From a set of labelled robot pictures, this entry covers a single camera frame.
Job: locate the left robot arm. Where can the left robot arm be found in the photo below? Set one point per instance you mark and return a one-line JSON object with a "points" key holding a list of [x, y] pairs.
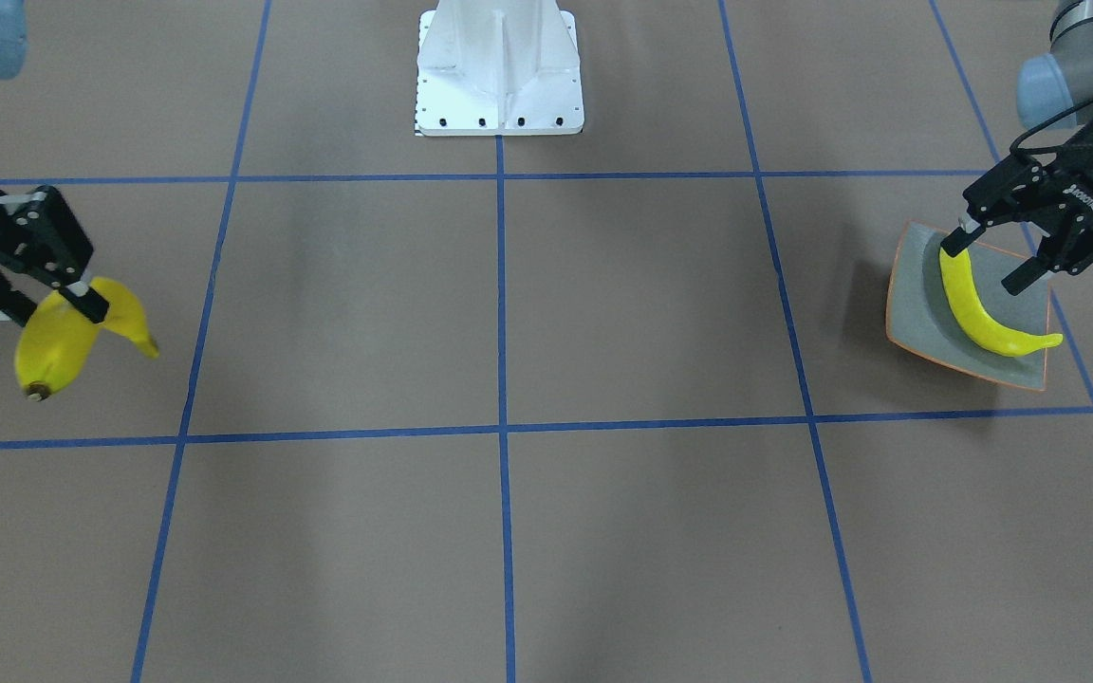
{"points": [[1054, 91]]}

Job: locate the white camera pedestal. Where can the white camera pedestal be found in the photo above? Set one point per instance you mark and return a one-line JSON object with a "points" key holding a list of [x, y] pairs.
{"points": [[498, 68]]}

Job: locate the yellow banana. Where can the yellow banana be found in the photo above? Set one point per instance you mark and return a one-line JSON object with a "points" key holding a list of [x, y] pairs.
{"points": [[57, 340], [974, 319]]}

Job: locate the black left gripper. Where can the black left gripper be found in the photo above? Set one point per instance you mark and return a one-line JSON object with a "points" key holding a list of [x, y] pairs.
{"points": [[1089, 193]]}

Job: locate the grey square plate orange rim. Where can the grey square plate orange rim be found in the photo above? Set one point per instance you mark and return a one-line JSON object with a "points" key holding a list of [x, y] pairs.
{"points": [[919, 319]]}

